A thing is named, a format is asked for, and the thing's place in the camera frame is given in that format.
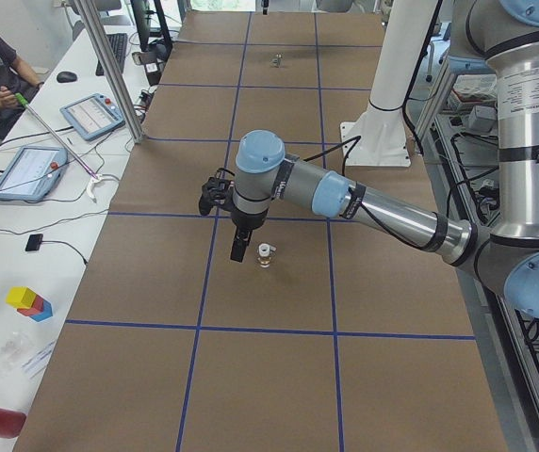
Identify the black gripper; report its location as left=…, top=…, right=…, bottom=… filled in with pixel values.
left=230, top=214, right=266, bottom=262

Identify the white brass PPR valve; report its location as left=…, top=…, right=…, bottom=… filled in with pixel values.
left=257, top=243, right=276, bottom=268

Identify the chrome angle pipe fitting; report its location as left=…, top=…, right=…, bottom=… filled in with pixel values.
left=271, top=54, right=282, bottom=68

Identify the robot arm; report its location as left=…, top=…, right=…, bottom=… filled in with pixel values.
left=226, top=1, right=539, bottom=318

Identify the long grabber stick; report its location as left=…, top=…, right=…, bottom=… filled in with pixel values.
left=14, top=92, right=120, bottom=203

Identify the far blue teach pendant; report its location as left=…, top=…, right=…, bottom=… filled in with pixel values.
left=59, top=93, right=124, bottom=141

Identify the blue teach pendant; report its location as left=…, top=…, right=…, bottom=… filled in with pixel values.
left=0, top=146, right=68, bottom=202
left=59, top=93, right=124, bottom=141

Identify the blue block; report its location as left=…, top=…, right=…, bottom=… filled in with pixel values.
left=29, top=299, right=53, bottom=322

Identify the small black puck device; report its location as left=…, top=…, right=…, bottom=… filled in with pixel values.
left=24, top=234, right=43, bottom=252

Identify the red block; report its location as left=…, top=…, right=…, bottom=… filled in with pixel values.
left=17, top=296, right=45, bottom=317

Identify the near blue teach pendant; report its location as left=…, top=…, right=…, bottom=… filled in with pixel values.
left=0, top=146, right=68, bottom=202

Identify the yellow block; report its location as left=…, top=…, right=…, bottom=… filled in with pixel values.
left=6, top=286, right=37, bottom=309

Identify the black keyboard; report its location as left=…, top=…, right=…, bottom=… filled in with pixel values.
left=94, top=32, right=129, bottom=77

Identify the black computer mouse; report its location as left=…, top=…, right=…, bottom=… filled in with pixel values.
left=57, top=71, right=78, bottom=84

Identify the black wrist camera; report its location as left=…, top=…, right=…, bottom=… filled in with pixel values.
left=198, top=176, right=235, bottom=216

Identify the aluminium frame post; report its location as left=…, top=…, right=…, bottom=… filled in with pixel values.
left=74, top=0, right=144, bottom=144

